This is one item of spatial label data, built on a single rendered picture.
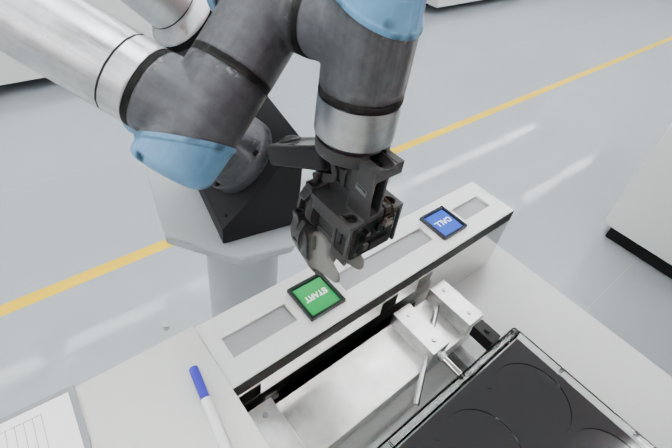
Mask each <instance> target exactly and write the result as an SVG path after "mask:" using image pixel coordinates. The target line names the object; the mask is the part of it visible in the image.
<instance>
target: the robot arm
mask: <svg viewBox="0 0 672 448"><path fill-rule="evenodd" d="M120 1H122V2H123V3H124V4H125V5H127V6H128V7H129V8H131V9H132V10H133V11H134V12H136V13H137V14H138V15H139V16H141V17H142V18H143V19H145V20H146V21H147V22H148V23H150V24H151V25H152V33H153V37H154V39H155V40H156V41H157V42H156V41H154V40H153V39H151V38H149V37H148V36H146V35H144V34H143V33H141V32H139V31H138V30H136V29H134V28H133V27H131V26H129V25H128V24H126V23H124V22H123V21H121V20H119V19H118V18H116V17H114V16H113V15H111V14H109V13H108V12H106V11H104V10H103V9H101V8H99V7H98V6H96V5H94V4H93V3H91V2H89V1H88V0H0V51H1V52H3V53H5V54H6V55H8V56H10V57H11V58H13V59H15V60H17V61H18V62H20V63H22V64H23V65H25V66H27V67H28V68H30V69H32V70H34V71H35V72H37V73H39V74H40V75H42V76H44V77H45V78H47V79H49V80H51V81H52V82H54V83H56V84H57V85H59V86H61V87H62V88H64V89H66V90H68V91H69V92H71V93H73V94H74V95H76V96H78V97H79V98H81V99H83V100H85V101H86V102H88V103H90V104H91V105H93V106H95V107H96V108H98V109H100V110H102V111H103V112H105V113H107V114H108V115H110V116H112V117H113V118H115V119H117V120H119V121H120V122H122V124H123V125H124V127H125V128H126V129H127V130H128V131H129V132H131V133H132V134H134V140H133V142H132V143H131V146H130V152H131V154H132V155H133V157H134V158H135V159H137V160H138V161H140V162H141V163H143V164H145V165H146V166H147V167H148V168H150V169H152V170H153V171H155V172H157V173H159V174H160V175H162V176H164V177H166V178H168V179H170V180H172V181H174V182H176V183H178V184H180V185H182V186H185V187H187V188H190V189H193V190H203V189H206V188H208V187H210V186H213V187H214V188H216V189H218V190H220V191H222V192H224V193H229V194H232V193H237V192H240V191H242V190H244V189H246V188H247V187H249V186H250V185H251V184H252V183H253V182H254V181H255V180H256V179H257V178H258V177H259V176H260V174H261V173H262V171H263V170H264V168H265V166H266V164H267V162H268V160H270V163H271V165H274V166H283V167H292V168H301V169H310V170H317V171H315V172H313V173H312V176H313V179H311V180H309V181H306V184H305V186H304V187H303V188H302V190H301V192H300V193H299V194H298V195H299V199H298V202H297V208H296V209H294V210H293V219H292V223H291V229H290V232H291V237H292V240H293V241H294V243H295V245H296V247H297V249H298V251H299V252H300V253H301V255H302V257H303V259H304V260H305V262H306V263H307V265H308V266H309V268H310V269H311V270H312V271H313V272H314V273H315V274H317V275H319V276H322V275H325V276H326V277H327V278H329V279H330V280H331V281H333V282H335V283H338V282H339V281H340V275H339V272H338V270H337V268H336V266H335V264H334V262H335V261H336V259H337V260H338V261H339V262H340V263H341V264H342V265H343V266H345V265H346V263H347V264H349V265H351V266H352V267H354V268H356V269H358V270H360V269H362V268H363V267H364V258H363V256H362V254H363V253H365V252H367V251H369V250H371V249H373V248H375V247H377V246H378V245H380V244H382V243H384V242H386V241H387V240H388V239H389V238H390V239H391V240H392V239H393V238H394V235H395V231H396V228H397V224H398V221H399V217H400V214H401V211H402V207H403V204H404V203H403V202H402V201H401V200H399V199H398V198H397V197H396V196H394V195H393V194H392V193H391V192H389V191H388V190H387V189H386V188H387V184H388V180H389V178H390V177H393V176H395V175H397V174H399V173H401V172H402V169H403V165H404V162H405V160H403V159H402V158H401V157H399V156H398V155H397V154H395V153H394V152H392V151H391V150H390V147H391V144H392V143H393V141H394V138H395V134H396V129H397V125H398V121H399V117H400V112H401V108H402V104H403V101H404V97H405V93H406V88H407V84H408V80H409V76H410V72H411V68H412V64H413V60H414V56H415V52H416V48H417V44H418V40H419V37H420V36H421V34H422V32H423V28H424V12H425V7H426V1H427V0H120ZM294 53H295V54H298V55H300V56H302V57H305V58H307V59H311V60H316V61H318V62H319V63H320V73H319V82H318V90H317V98H316V107H315V117H314V130H315V133H316V134H315V137H299V136H296V135H289V136H286V137H284V138H282V139H281V140H280V141H279V142H277V143H273V144H272V135H271V132H270V130H269V128H268V127H267V125H266V124H264V123H263V122H261V121H260V120H259V119H257V118H255V116H256V114H257V113H258V111H259V109H260V108H261V106H262V104H263V103H264V101H265V99H266V98H267V96H268V94H269V92H271V90H272V88H273V87H274V85H275V84H276V82H277V80H278V79H279V77H280V75H281V74H282V72H283V70H284V69H285V67H286V65H287V64H288V62H289V60H290V59H291V57H292V55H293V54H294ZM395 214H396V215H395ZM394 218H395V219H394ZM393 221H394V222H393ZM392 225H393V226H392Z"/></svg>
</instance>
